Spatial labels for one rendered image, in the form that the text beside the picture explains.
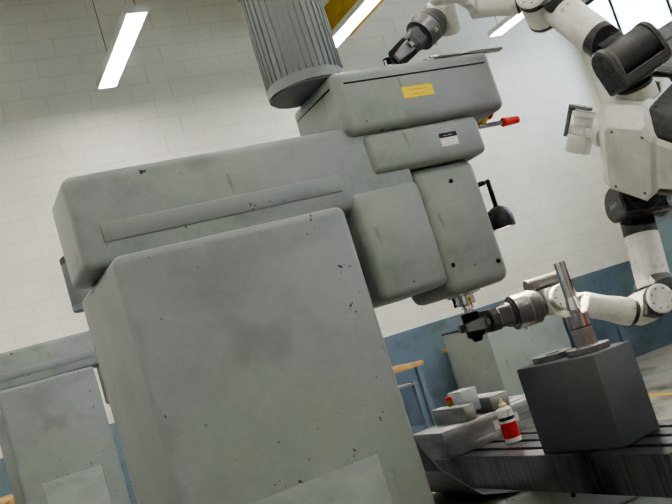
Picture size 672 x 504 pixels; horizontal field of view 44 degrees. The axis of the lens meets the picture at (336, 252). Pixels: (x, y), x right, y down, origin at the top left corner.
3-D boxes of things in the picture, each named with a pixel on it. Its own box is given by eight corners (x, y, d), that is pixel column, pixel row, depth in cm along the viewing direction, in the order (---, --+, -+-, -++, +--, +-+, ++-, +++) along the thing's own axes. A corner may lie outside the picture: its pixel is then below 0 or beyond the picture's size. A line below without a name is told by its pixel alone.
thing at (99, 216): (379, 219, 220) (357, 148, 222) (422, 195, 199) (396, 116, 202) (72, 293, 184) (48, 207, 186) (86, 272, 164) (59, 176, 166)
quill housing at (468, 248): (469, 292, 225) (432, 180, 228) (514, 277, 206) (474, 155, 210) (410, 310, 216) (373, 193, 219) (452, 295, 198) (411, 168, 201)
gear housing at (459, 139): (439, 179, 231) (428, 146, 232) (489, 150, 210) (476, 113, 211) (334, 203, 216) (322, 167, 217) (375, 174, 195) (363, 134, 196)
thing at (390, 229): (403, 300, 218) (373, 206, 221) (452, 282, 197) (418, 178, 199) (340, 318, 210) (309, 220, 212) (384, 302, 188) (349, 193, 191)
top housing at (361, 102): (454, 141, 237) (436, 88, 239) (508, 106, 214) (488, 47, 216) (307, 170, 216) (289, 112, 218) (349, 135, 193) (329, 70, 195)
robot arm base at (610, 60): (682, 67, 198) (651, 66, 208) (663, 18, 193) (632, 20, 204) (633, 101, 196) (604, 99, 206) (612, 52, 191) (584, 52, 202)
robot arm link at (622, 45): (620, 8, 202) (662, 38, 195) (617, 35, 210) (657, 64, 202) (583, 33, 200) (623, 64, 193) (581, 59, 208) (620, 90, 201)
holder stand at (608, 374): (579, 436, 187) (550, 350, 189) (661, 429, 168) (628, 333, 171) (543, 453, 180) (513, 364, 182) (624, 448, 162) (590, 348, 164)
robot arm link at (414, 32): (426, 57, 215) (452, 30, 220) (400, 29, 214) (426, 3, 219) (405, 76, 226) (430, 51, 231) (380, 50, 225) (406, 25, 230)
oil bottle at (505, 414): (515, 439, 208) (501, 396, 209) (525, 438, 204) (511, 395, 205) (502, 444, 206) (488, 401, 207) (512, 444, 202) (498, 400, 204)
